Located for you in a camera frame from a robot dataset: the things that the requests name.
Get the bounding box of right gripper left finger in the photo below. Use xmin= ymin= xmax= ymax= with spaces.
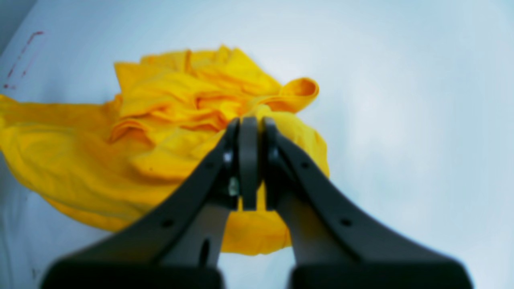
xmin=41 ymin=119 xmax=239 ymax=289

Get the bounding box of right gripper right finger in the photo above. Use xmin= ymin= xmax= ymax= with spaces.
xmin=262 ymin=117 xmax=473 ymax=289

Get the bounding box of orange t-shirt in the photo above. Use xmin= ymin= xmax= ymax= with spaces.
xmin=0 ymin=46 xmax=329 ymax=232

